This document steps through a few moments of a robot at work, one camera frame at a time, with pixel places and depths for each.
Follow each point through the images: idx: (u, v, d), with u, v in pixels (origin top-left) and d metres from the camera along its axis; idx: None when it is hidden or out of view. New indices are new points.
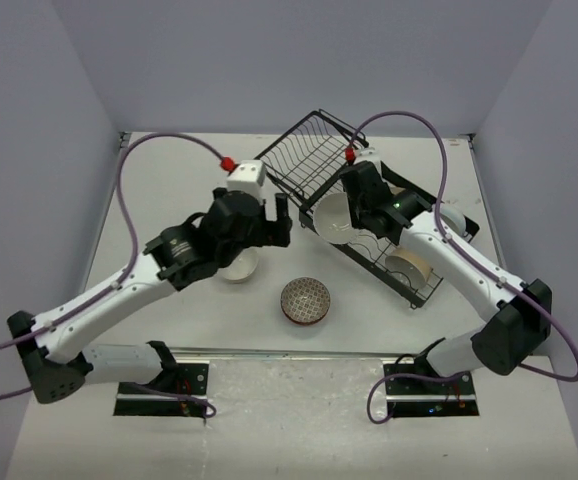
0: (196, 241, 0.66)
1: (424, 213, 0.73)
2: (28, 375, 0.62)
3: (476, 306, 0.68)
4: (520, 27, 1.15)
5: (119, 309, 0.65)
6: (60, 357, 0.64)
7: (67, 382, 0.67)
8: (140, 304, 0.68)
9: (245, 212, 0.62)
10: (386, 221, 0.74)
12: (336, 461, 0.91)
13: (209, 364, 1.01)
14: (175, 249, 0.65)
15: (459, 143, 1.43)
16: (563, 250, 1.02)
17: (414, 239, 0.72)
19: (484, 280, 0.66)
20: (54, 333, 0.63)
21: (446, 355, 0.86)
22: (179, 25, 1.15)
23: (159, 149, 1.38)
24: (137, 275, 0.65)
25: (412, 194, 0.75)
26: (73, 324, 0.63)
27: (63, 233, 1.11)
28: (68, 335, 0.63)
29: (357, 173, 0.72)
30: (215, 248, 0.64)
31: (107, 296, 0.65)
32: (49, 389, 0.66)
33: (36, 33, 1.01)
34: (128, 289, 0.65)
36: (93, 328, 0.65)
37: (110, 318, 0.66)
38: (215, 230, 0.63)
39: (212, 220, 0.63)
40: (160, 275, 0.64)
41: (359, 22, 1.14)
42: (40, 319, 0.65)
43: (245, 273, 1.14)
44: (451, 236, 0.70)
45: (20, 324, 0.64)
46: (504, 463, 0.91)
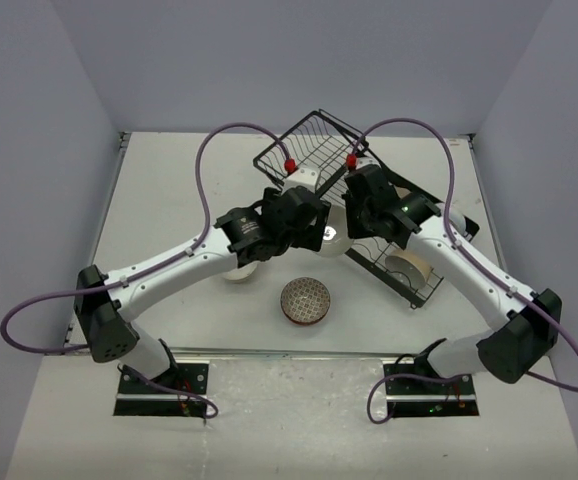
0: (262, 223, 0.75)
1: (433, 217, 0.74)
2: (99, 324, 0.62)
3: (484, 314, 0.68)
4: (520, 27, 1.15)
5: (184, 276, 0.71)
6: (126, 313, 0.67)
7: (125, 344, 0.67)
8: (201, 276, 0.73)
9: (314, 204, 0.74)
10: (393, 224, 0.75)
12: (336, 460, 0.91)
13: (209, 364, 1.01)
14: (244, 227, 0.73)
15: (459, 143, 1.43)
16: (564, 250, 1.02)
17: (424, 245, 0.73)
19: (494, 289, 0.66)
20: (127, 288, 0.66)
21: (448, 359, 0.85)
22: (179, 25, 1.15)
23: (158, 149, 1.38)
24: (208, 244, 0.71)
25: (420, 198, 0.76)
26: (146, 283, 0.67)
27: (63, 232, 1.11)
28: (140, 292, 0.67)
29: (363, 175, 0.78)
30: (278, 231, 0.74)
31: (181, 259, 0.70)
32: (109, 346, 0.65)
33: (36, 33, 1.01)
34: (200, 256, 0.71)
36: (160, 290, 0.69)
37: (175, 284, 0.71)
38: (282, 216, 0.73)
39: (283, 206, 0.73)
40: (231, 248, 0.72)
41: (359, 22, 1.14)
42: (113, 275, 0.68)
43: (246, 273, 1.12)
44: (460, 242, 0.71)
45: (93, 278, 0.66)
46: (505, 464, 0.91)
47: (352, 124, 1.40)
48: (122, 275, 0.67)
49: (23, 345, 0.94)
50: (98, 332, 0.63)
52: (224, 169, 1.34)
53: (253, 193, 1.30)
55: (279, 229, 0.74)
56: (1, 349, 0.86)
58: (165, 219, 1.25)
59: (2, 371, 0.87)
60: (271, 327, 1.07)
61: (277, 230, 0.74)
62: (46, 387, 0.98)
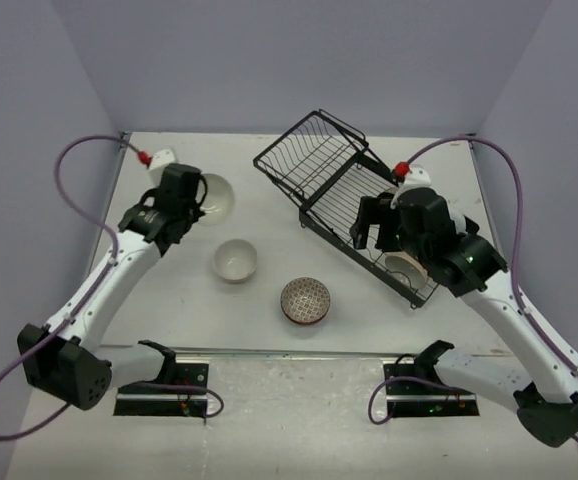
0: (157, 207, 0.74)
1: (500, 272, 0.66)
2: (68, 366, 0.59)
3: (540, 385, 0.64)
4: (521, 28, 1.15)
5: (119, 286, 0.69)
6: (88, 345, 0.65)
7: (101, 374, 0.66)
8: (130, 283, 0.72)
9: (193, 172, 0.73)
10: (453, 273, 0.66)
12: (336, 461, 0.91)
13: (209, 364, 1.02)
14: (145, 219, 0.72)
15: (460, 143, 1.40)
16: (565, 250, 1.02)
17: (486, 303, 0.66)
19: (559, 367, 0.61)
20: (75, 323, 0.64)
21: (460, 377, 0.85)
22: (180, 26, 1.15)
23: (157, 149, 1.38)
24: (127, 247, 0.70)
25: (484, 244, 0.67)
26: (91, 309, 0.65)
27: (63, 232, 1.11)
28: (90, 319, 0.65)
29: (423, 210, 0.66)
30: (178, 207, 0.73)
31: (109, 273, 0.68)
32: (87, 384, 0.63)
33: (36, 33, 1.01)
34: (126, 258, 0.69)
36: (106, 309, 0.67)
37: (116, 297, 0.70)
38: (173, 192, 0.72)
39: (168, 183, 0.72)
40: (145, 239, 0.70)
41: (359, 22, 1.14)
42: (54, 321, 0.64)
43: (246, 272, 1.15)
44: (528, 307, 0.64)
45: (34, 334, 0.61)
46: (505, 464, 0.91)
47: (352, 124, 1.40)
48: (64, 314, 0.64)
49: None
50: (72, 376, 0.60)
52: (224, 169, 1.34)
53: (253, 193, 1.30)
55: (177, 205, 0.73)
56: (1, 349, 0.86)
58: None
59: (3, 372, 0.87)
60: (271, 327, 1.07)
61: (174, 209, 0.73)
62: None
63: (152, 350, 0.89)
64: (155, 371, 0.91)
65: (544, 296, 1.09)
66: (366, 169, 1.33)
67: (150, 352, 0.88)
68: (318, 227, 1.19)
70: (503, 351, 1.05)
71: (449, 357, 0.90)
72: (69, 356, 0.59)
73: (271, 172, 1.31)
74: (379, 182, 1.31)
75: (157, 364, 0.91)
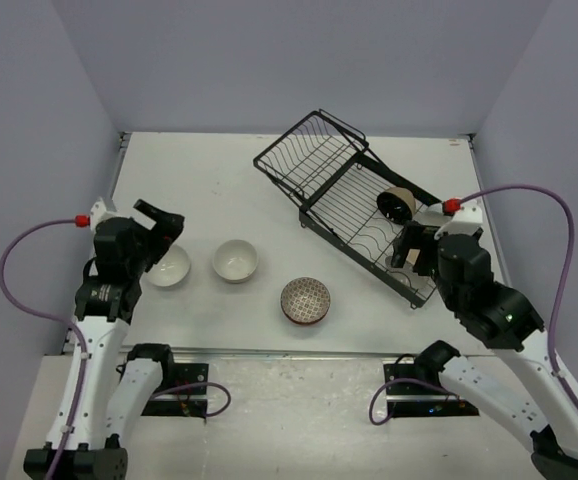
0: (106, 279, 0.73)
1: (537, 332, 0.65)
2: (88, 472, 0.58)
3: (561, 438, 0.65)
4: (521, 28, 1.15)
5: (103, 375, 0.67)
6: (97, 440, 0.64)
7: (118, 458, 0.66)
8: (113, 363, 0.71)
9: (123, 229, 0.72)
10: (489, 328, 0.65)
12: (336, 461, 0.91)
13: (209, 364, 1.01)
14: (100, 294, 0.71)
15: (460, 143, 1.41)
16: (564, 251, 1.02)
17: (520, 363, 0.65)
19: None
20: (76, 430, 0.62)
21: (469, 395, 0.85)
22: (180, 25, 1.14)
23: (157, 148, 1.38)
24: (94, 336, 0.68)
25: (523, 299, 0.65)
26: (86, 410, 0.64)
27: (63, 231, 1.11)
28: (89, 420, 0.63)
29: (465, 262, 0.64)
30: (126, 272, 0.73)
31: (89, 368, 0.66)
32: (110, 474, 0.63)
33: (37, 33, 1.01)
34: (98, 346, 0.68)
36: (100, 402, 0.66)
37: (105, 386, 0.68)
38: (115, 258, 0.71)
39: (108, 251, 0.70)
40: (111, 317, 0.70)
41: (359, 21, 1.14)
42: (55, 435, 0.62)
43: (246, 272, 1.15)
44: (562, 369, 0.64)
45: (38, 457, 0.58)
46: (505, 464, 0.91)
47: (352, 124, 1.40)
48: (60, 426, 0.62)
49: (23, 344, 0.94)
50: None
52: (223, 169, 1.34)
53: (253, 193, 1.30)
55: (125, 270, 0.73)
56: (1, 348, 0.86)
58: None
59: (3, 371, 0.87)
60: (271, 327, 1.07)
61: (124, 275, 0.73)
62: (46, 386, 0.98)
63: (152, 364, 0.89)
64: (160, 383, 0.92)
65: (544, 295, 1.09)
66: (366, 169, 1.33)
67: (150, 368, 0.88)
68: (318, 227, 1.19)
70: None
71: (456, 367, 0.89)
72: (87, 463, 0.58)
73: (271, 172, 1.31)
74: (378, 182, 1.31)
75: (159, 378, 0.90)
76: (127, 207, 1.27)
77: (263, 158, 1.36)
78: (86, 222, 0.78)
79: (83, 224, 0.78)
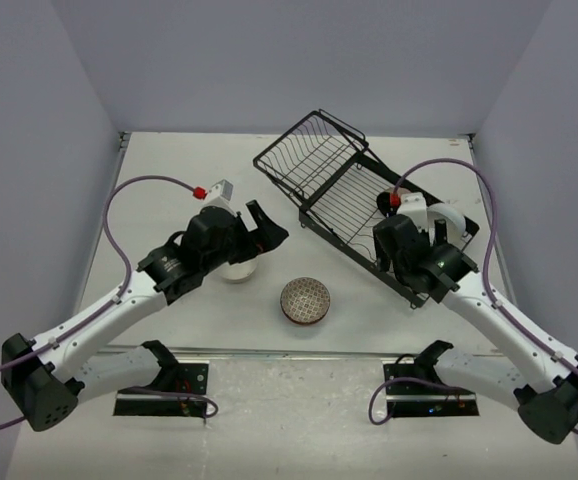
0: (179, 256, 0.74)
1: (470, 272, 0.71)
2: (34, 392, 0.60)
3: (525, 374, 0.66)
4: (521, 28, 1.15)
5: (115, 325, 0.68)
6: (64, 372, 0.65)
7: (66, 405, 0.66)
8: (134, 322, 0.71)
9: (219, 226, 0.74)
10: (428, 279, 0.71)
12: (336, 461, 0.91)
13: (209, 364, 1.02)
14: (166, 265, 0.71)
15: (460, 143, 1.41)
16: (563, 250, 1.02)
17: (462, 304, 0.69)
19: (538, 353, 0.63)
20: (58, 348, 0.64)
21: (466, 379, 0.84)
22: (180, 25, 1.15)
23: (157, 148, 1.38)
24: (134, 289, 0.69)
25: (454, 251, 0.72)
26: (76, 340, 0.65)
27: (63, 230, 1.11)
28: (72, 350, 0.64)
29: (391, 227, 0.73)
30: (197, 261, 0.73)
31: (110, 310, 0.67)
32: (49, 410, 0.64)
33: (37, 33, 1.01)
34: (130, 301, 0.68)
36: (95, 344, 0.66)
37: (110, 336, 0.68)
38: (196, 244, 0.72)
39: (194, 236, 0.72)
40: (158, 285, 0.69)
41: (359, 22, 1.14)
42: (40, 339, 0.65)
43: (246, 272, 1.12)
44: (500, 300, 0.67)
45: (18, 346, 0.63)
46: (506, 464, 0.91)
47: (352, 124, 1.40)
48: (51, 336, 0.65)
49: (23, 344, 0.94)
50: (32, 398, 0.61)
52: (223, 168, 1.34)
53: (253, 193, 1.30)
55: (197, 258, 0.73)
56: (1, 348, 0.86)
58: (165, 219, 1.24)
59: None
60: (271, 327, 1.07)
61: (195, 260, 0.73)
62: None
63: (155, 361, 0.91)
64: (146, 382, 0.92)
65: (543, 295, 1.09)
66: (366, 169, 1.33)
67: (150, 362, 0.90)
68: (318, 227, 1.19)
70: None
71: (448, 356, 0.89)
72: (38, 385, 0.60)
73: (271, 171, 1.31)
74: (378, 182, 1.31)
75: (153, 376, 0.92)
76: (126, 207, 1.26)
77: (263, 157, 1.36)
78: (202, 196, 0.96)
79: (199, 197, 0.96)
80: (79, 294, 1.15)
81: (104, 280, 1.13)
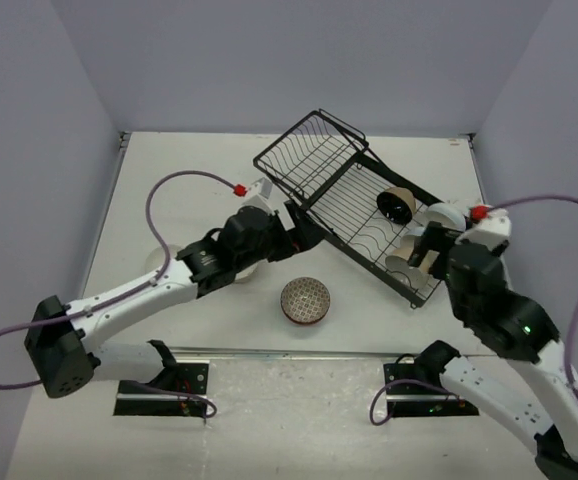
0: (215, 252, 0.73)
1: (552, 343, 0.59)
2: (61, 355, 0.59)
3: (567, 441, 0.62)
4: (521, 27, 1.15)
5: (147, 305, 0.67)
6: (91, 343, 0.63)
7: (83, 375, 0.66)
8: (163, 306, 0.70)
9: (256, 227, 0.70)
10: (505, 340, 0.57)
12: (336, 461, 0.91)
13: (209, 364, 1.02)
14: (202, 260, 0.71)
15: (460, 143, 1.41)
16: (564, 250, 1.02)
17: (535, 372, 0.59)
19: None
20: (91, 317, 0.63)
21: (471, 396, 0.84)
22: (180, 25, 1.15)
23: (157, 148, 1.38)
24: (171, 277, 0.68)
25: (543, 312, 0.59)
26: (109, 312, 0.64)
27: (63, 231, 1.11)
28: (104, 322, 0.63)
29: (479, 272, 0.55)
30: (232, 259, 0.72)
31: (145, 290, 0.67)
32: (68, 378, 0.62)
33: (37, 33, 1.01)
34: (165, 285, 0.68)
36: (124, 319, 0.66)
37: (139, 314, 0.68)
38: (231, 243, 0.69)
39: (230, 235, 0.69)
40: (193, 274, 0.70)
41: (359, 22, 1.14)
42: (75, 305, 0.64)
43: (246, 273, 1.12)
44: (576, 380, 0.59)
45: (52, 308, 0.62)
46: (506, 464, 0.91)
47: (352, 124, 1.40)
48: (86, 304, 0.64)
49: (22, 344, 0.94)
50: (57, 362, 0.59)
52: (223, 168, 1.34)
53: None
55: (232, 257, 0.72)
56: (1, 348, 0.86)
58: (164, 219, 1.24)
59: (3, 370, 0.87)
60: (271, 327, 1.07)
61: (230, 256, 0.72)
62: None
63: (162, 361, 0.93)
64: (147, 378, 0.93)
65: (544, 295, 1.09)
66: (366, 169, 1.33)
67: (153, 359, 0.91)
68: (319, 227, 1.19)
70: None
71: (457, 369, 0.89)
72: (68, 348, 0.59)
73: (271, 171, 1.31)
74: (378, 182, 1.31)
75: (155, 372, 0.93)
76: (126, 207, 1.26)
77: (263, 157, 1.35)
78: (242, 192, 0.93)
79: (239, 193, 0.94)
80: (80, 294, 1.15)
81: (103, 280, 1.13)
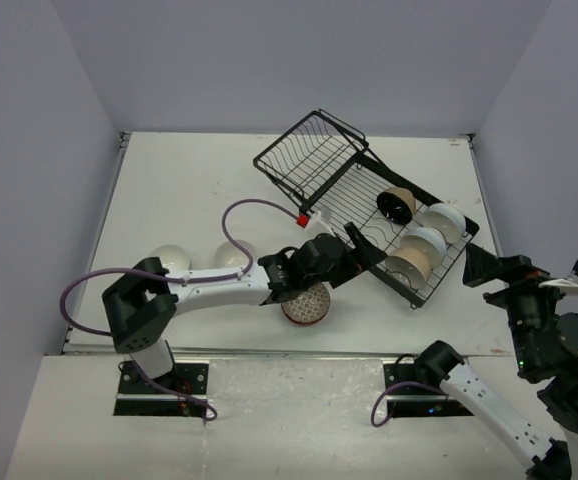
0: (289, 269, 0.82)
1: None
2: (152, 311, 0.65)
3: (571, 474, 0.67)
4: (521, 27, 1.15)
5: (226, 294, 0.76)
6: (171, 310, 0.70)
7: (148, 340, 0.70)
8: (234, 300, 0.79)
9: (330, 254, 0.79)
10: None
12: (336, 461, 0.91)
13: (209, 364, 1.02)
14: (278, 272, 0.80)
15: (460, 143, 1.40)
16: (565, 250, 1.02)
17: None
19: None
20: (184, 288, 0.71)
21: (472, 407, 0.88)
22: (181, 24, 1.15)
23: (156, 148, 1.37)
24: (254, 278, 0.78)
25: None
26: (200, 288, 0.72)
27: (63, 230, 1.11)
28: (193, 296, 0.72)
29: None
30: (301, 277, 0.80)
31: (232, 280, 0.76)
32: (142, 335, 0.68)
33: (37, 33, 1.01)
34: (247, 282, 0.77)
36: (205, 300, 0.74)
37: (215, 299, 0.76)
38: (305, 263, 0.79)
39: (306, 255, 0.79)
40: (270, 282, 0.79)
41: (360, 22, 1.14)
42: (174, 272, 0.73)
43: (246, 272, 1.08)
44: None
45: (155, 268, 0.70)
46: (505, 464, 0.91)
47: (352, 124, 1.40)
48: (184, 274, 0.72)
49: (22, 344, 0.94)
50: (144, 315, 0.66)
52: (223, 168, 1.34)
53: (253, 193, 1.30)
55: (302, 276, 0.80)
56: (1, 348, 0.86)
58: (164, 219, 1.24)
59: (3, 369, 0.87)
60: (271, 327, 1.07)
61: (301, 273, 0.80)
62: (48, 386, 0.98)
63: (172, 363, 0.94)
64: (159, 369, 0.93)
65: None
66: (366, 169, 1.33)
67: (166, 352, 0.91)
68: None
70: (503, 351, 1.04)
71: (459, 376, 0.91)
72: (158, 305, 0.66)
73: (272, 172, 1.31)
74: (378, 182, 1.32)
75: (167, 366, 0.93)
76: (126, 206, 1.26)
77: (263, 158, 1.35)
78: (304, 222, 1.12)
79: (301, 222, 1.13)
80: (80, 294, 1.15)
81: (103, 280, 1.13)
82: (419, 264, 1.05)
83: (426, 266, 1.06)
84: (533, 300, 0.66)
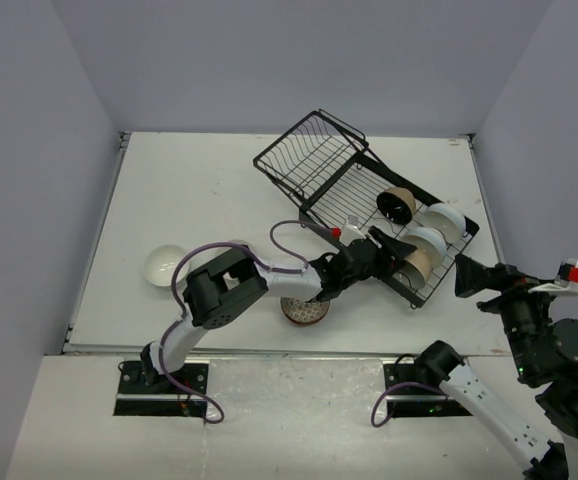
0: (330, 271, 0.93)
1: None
2: (254, 289, 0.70)
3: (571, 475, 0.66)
4: (522, 27, 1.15)
5: (289, 287, 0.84)
6: None
7: (229, 318, 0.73)
8: (291, 293, 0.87)
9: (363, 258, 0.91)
10: (577, 422, 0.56)
12: (336, 460, 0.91)
13: (209, 364, 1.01)
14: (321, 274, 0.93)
15: (460, 143, 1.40)
16: (565, 250, 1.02)
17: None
19: None
20: (268, 273, 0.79)
21: (471, 407, 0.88)
22: (181, 24, 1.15)
23: (156, 148, 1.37)
24: (310, 274, 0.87)
25: None
26: (280, 276, 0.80)
27: (63, 231, 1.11)
28: (272, 282, 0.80)
29: None
30: (339, 280, 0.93)
31: (299, 274, 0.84)
32: (233, 312, 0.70)
33: (37, 33, 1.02)
34: (307, 278, 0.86)
36: (275, 288, 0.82)
37: (281, 289, 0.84)
38: (342, 267, 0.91)
39: (342, 261, 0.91)
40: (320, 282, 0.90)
41: (359, 22, 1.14)
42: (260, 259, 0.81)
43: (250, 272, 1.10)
44: None
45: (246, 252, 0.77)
46: (504, 464, 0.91)
47: (352, 124, 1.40)
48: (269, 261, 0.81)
49: (22, 345, 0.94)
50: (242, 293, 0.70)
52: (223, 168, 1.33)
53: (253, 193, 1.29)
55: (339, 278, 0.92)
56: (1, 348, 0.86)
58: (164, 219, 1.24)
59: (3, 369, 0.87)
60: (271, 327, 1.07)
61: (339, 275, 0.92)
62: (48, 386, 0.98)
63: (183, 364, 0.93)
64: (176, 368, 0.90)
65: None
66: (366, 169, 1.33)
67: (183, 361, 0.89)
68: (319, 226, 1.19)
70: (503, 351, 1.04)
71: (459, 378, 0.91)
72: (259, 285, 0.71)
73: (271, 172, 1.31)
74: (378, 182, 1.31)
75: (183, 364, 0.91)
76: (126, 206, 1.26)
77: (263, 157, 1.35)
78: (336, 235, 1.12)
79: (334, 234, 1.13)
80: (80, 294, 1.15)
81: (102, 280, 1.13)
82: (419, 263, 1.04)
83: (425, 266, 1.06)
84: (525, 305, 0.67)
